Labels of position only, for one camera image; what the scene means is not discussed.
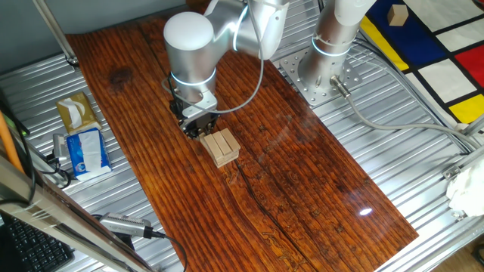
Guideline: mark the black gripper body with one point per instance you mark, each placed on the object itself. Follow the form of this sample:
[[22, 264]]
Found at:
[[202, 122]]

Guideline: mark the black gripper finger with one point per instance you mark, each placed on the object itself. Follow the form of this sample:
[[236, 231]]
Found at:
[[193, 134], [213, 125]]

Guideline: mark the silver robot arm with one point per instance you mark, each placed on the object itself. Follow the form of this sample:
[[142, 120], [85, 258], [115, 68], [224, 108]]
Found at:
[[189, 53]]

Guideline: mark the glossy brown wooden board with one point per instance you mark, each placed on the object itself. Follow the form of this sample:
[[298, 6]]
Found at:
[[302, 170]]

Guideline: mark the gold tissue pack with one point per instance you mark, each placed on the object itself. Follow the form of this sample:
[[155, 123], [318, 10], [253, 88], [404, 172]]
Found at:
[[90, 117]]

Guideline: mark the blue tissue pack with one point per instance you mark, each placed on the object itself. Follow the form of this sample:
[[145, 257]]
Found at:
[[73, 158]]

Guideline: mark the small silver adapter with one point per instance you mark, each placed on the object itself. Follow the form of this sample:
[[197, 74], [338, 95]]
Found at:
[[59, 145]]

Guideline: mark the grey metal pole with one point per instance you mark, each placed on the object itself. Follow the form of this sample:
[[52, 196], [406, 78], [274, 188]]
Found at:
[[56, 30]]

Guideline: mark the orange pole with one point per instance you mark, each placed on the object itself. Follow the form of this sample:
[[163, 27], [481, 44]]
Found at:
[[9, 147]]

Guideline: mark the black keyboard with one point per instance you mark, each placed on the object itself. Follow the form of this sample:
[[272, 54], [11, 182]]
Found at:
[[34, 249]]

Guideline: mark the small wooden cube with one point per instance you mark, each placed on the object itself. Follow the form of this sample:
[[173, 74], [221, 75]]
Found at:
[[397, 15]]

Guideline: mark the colourful checked cloth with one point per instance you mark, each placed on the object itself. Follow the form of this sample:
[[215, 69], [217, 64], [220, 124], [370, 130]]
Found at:
[[416, 38]]

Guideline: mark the white crumpled cloth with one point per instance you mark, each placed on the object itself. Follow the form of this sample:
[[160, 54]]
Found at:
[[469, 189]]

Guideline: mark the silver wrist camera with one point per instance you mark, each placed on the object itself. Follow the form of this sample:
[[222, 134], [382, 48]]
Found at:
[[200, 109]]

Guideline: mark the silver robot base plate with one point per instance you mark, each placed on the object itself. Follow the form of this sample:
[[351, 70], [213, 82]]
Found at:
[[291, 72]]

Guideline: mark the silver monitor frame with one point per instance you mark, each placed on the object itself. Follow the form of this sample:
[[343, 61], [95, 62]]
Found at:
[[56, 215]]

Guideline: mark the aluminium frame bar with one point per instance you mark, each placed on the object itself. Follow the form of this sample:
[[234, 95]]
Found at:
[[469, 158], [474, 126]]

